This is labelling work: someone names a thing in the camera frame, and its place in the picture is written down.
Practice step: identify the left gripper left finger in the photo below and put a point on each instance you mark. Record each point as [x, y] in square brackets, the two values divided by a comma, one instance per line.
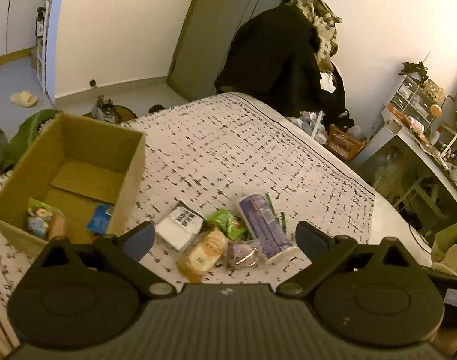
[123, 256]

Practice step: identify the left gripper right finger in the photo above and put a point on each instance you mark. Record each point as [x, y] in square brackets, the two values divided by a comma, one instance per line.
[326, 255]

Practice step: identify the purple snack package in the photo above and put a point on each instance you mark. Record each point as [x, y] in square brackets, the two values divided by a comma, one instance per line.
[263, 224]

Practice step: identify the beige bread snack packet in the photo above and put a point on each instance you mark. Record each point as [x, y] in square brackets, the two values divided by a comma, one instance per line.
[197, 262]

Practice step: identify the round purple snack packet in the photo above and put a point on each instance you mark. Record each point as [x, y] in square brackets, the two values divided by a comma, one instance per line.
[242, 254]

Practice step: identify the green snack packet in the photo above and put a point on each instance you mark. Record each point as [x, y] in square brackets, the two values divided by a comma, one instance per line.
[231, 225]

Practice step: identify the blue snack packet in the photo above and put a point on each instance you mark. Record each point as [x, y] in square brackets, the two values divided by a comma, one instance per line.
[100, 220]

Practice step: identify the black white snack packet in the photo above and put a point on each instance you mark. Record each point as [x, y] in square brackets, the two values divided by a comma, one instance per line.
[180, 226]

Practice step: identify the colourful snack packet in box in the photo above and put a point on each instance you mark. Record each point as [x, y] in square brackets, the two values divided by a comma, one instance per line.
[44, 220]

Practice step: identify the brown cardboard box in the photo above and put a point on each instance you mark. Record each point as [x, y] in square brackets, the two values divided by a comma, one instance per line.
[74, 165]

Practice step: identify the orange basket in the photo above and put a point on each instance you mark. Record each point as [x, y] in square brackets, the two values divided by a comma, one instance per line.
[343, 145]

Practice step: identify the white patterned bed cover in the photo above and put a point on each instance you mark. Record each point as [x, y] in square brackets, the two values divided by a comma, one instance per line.
[212, 152]

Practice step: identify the white desk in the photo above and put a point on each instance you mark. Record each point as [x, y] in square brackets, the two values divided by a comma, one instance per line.
[393, 128]

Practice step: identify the green cartoon rug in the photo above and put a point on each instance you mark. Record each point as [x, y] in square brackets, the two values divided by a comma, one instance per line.
[27, 133]

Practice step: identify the small drawer organizer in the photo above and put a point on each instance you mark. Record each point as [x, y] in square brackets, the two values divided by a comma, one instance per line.
[412, 101]

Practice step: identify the black coat on rack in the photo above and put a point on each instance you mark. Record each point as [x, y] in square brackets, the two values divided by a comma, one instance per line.
[272, 58]

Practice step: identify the grey door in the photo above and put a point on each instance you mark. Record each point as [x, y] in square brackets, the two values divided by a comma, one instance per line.
[203, 45]

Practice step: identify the white kitchen cabinet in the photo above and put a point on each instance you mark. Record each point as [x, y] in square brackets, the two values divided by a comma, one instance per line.
[17, 25]

